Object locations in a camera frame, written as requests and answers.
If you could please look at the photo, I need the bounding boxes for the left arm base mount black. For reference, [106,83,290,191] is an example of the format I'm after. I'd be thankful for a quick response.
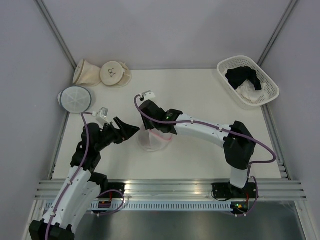
[98,182,126,201]

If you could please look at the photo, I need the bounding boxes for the aluminium frame post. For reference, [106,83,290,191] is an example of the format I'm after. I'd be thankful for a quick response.
[257,0,300,67]
[34,0,77,70]

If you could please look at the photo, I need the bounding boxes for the white slotted cable duct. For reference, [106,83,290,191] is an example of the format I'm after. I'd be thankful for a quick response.
[87,201,233,212]

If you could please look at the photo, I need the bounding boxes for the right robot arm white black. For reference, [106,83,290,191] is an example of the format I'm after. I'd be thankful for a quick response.
[136,100,256,198]

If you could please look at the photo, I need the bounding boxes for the beige laundry bag bra logo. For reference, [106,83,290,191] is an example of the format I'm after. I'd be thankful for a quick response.
[100,61,132,88]

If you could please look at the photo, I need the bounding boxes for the left aluminium frame post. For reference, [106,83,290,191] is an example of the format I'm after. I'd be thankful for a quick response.
[34,0,77,70]

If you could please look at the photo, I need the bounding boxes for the beige laundry bag left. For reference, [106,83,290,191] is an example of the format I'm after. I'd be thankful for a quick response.
[72,59,101,87]

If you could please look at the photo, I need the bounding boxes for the white garment in basket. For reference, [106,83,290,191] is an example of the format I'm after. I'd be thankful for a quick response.
[235,80,270,104]

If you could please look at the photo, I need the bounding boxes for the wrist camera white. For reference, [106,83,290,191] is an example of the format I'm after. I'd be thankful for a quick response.
[92,107,109,126]
[139,90,156,102]

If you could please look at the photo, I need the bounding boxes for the pink-trimmed mesh laundry bag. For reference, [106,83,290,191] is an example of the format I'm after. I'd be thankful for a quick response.
[137,127,173,152]

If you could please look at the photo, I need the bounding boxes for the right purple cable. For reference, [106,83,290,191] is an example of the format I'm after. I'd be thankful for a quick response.
[133,93,278,218]

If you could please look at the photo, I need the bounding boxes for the right aluminium frame post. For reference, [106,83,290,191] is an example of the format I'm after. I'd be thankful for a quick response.
[257,0,300,67]

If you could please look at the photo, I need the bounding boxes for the white perforated plastic basket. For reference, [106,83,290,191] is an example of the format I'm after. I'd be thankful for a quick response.
[216,55,280,110]

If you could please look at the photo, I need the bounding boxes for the grey-trimmed mesh laundry bag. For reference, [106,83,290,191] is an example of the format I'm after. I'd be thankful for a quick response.
[57,86,95,114]

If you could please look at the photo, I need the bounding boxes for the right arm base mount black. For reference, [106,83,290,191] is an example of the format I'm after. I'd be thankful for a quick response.
[211,182,258,201]

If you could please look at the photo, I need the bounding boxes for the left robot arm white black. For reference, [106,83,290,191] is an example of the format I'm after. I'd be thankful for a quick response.
[28,117,140,240]

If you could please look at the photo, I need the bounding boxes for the black garment in basket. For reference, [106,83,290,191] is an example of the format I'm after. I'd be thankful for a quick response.
[225,66,262,91]

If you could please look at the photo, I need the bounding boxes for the aluminium mounting rail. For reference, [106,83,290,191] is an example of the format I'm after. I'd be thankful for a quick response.
[34,178,308,201]

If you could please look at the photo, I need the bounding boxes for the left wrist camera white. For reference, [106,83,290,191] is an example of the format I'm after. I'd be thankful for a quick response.
[92,107,109,126]

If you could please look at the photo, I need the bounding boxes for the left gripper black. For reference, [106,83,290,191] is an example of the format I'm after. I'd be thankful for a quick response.
[95,116,140,152]

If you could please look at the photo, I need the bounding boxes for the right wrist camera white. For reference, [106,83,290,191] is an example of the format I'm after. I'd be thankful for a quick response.
[139,90,156,102]

